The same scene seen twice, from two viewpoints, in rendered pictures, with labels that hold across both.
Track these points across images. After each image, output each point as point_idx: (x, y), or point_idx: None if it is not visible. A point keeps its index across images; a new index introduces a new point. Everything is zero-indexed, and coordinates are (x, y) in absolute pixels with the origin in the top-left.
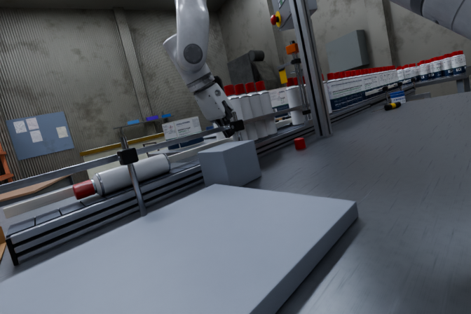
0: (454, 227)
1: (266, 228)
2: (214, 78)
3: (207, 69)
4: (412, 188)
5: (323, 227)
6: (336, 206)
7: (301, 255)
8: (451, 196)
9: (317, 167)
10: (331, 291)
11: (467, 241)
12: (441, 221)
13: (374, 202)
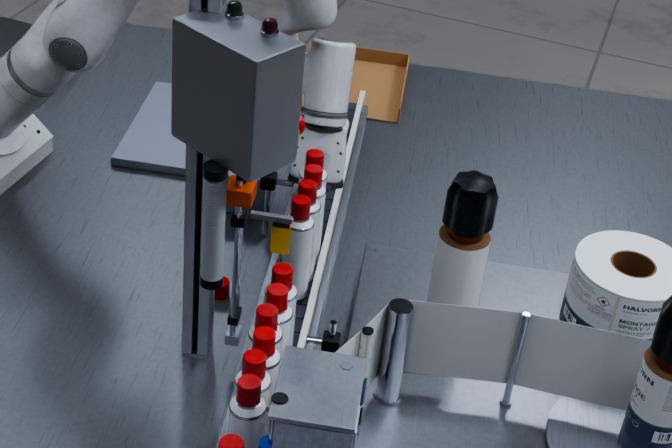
0: (70, 161)
1: (152, 138)
2: (305, 119)
3: (304, 101)
4: (80, 187)
5: (123, 141)
6: (121, 153)
7: (128, 129)
8: (63, 180)
9: (159, 222)
10: (117, 134)
11: (69, 155)
12: (74, 164)
13: (103, 174)
